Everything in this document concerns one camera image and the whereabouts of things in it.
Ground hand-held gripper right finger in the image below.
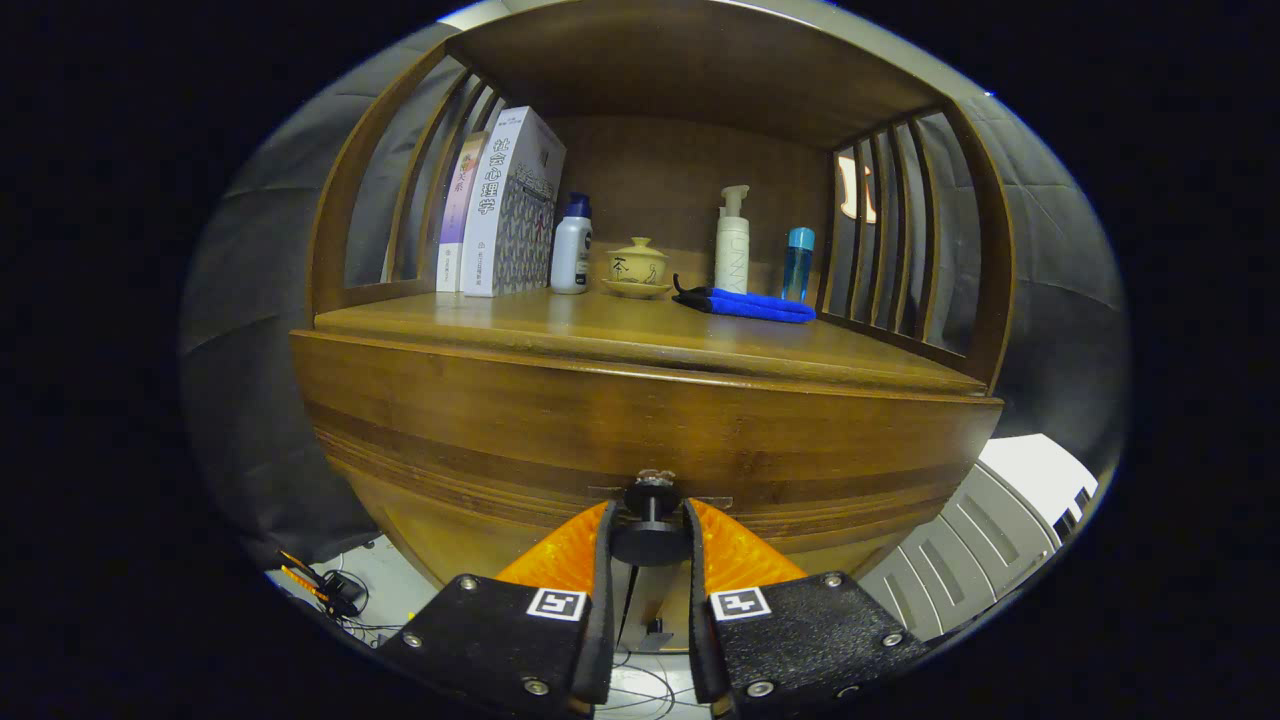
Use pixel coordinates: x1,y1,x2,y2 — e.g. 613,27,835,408
683,498,931,719

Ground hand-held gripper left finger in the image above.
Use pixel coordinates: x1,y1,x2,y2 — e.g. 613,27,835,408
375,500,619,716

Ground black drawer knob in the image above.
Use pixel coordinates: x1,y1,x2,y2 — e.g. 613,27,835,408
610,470,693,568

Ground brown wooden drawer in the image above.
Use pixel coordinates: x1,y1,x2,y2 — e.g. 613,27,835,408
290,330,1004,626

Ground wooden countertop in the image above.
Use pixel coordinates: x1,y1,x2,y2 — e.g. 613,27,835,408
315,285,991,396

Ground brown wooden cabinet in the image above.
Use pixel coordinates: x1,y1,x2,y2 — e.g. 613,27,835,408
290,0,1016,651

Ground orange black floor tool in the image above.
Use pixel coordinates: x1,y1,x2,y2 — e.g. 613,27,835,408
275,548,401,641

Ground blue folded cloth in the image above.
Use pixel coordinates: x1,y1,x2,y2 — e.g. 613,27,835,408
672,273,817,325

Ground white grey appliance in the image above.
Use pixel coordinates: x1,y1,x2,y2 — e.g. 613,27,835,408
858,433,1099,643

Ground yellow lidded ceramic teacup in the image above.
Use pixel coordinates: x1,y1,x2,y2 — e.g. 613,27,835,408
600,237,673,300

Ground white bottle blue cap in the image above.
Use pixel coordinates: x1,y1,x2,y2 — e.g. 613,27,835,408
550,192,594,295

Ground clear blue bottle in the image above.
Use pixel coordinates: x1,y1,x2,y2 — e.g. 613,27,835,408
781,227,816,303

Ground white pump bottle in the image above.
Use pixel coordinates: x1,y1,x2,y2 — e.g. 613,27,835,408
714,185,752,295

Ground thick white patterned book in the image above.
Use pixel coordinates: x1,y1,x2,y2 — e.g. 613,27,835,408
461,106,567,298

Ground thin pink purple book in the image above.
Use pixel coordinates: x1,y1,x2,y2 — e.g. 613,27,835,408
436,130,491,294

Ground black floor cables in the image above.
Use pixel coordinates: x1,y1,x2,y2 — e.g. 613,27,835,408
610,640,706,717

